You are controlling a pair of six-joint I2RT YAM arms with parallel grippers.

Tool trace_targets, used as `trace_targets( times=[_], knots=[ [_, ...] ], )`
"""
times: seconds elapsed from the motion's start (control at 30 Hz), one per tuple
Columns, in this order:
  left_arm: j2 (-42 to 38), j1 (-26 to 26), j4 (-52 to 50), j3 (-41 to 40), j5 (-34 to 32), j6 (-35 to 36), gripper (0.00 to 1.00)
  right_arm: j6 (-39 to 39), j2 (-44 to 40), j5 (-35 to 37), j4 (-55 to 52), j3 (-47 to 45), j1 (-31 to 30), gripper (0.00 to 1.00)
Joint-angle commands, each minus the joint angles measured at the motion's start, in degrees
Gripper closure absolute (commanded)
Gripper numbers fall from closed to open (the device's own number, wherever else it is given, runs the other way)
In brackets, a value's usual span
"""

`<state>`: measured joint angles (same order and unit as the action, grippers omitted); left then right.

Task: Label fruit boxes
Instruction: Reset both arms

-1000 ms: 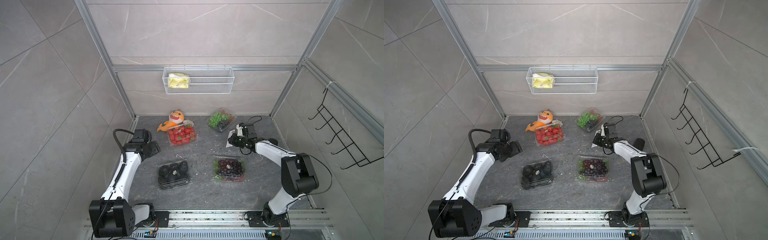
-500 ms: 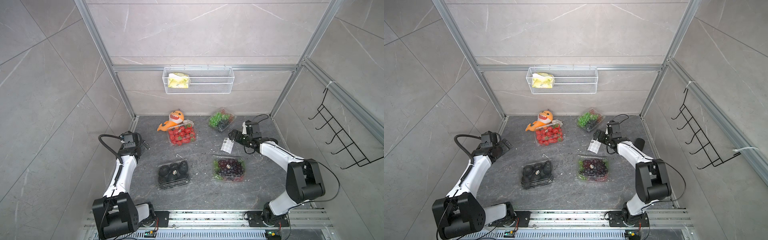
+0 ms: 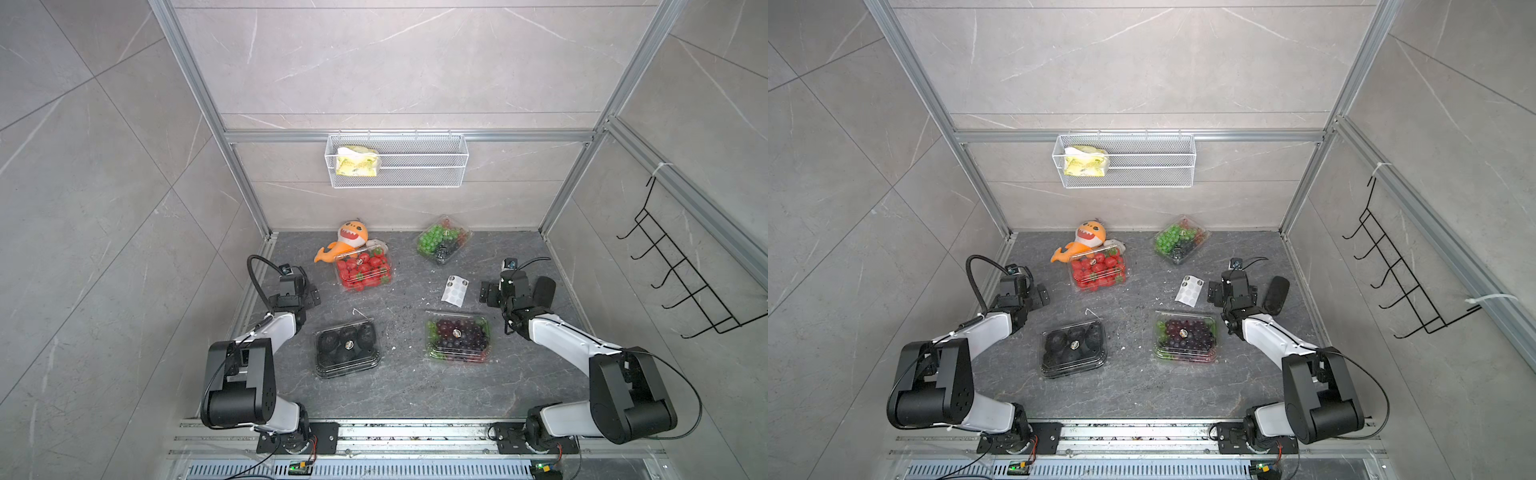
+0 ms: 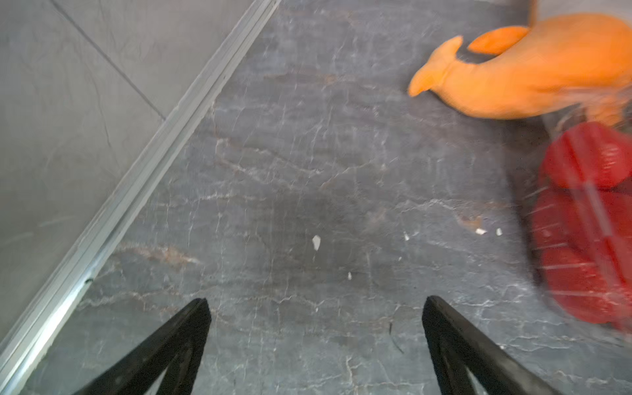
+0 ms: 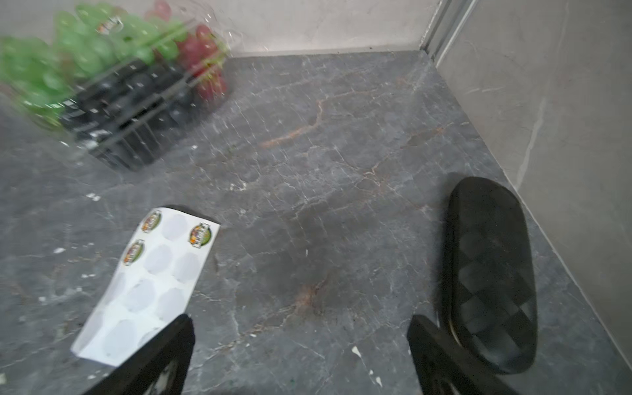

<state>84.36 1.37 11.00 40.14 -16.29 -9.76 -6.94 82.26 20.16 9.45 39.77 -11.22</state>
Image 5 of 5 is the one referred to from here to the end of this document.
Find green grape box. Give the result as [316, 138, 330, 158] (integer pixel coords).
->
[1, 1, 243, 170]

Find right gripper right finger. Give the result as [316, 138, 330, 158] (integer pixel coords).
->
[407, 315, 516, 394]

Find white sticker sheet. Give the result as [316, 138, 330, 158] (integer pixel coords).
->
[71, 207, 220, 367]

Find black oval object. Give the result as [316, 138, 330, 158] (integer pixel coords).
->
[444, 177, 538, 375]

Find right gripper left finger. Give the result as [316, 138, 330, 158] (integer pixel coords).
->
[86, 314, 196, 395]

